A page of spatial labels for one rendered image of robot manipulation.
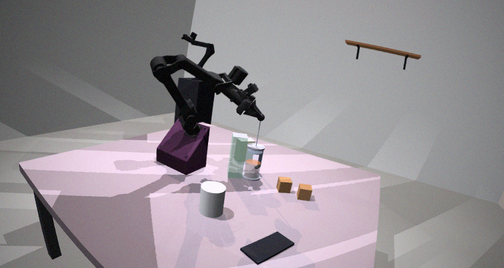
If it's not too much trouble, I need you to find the glass coffee press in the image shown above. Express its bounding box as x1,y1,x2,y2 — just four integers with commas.
242,141,265,181

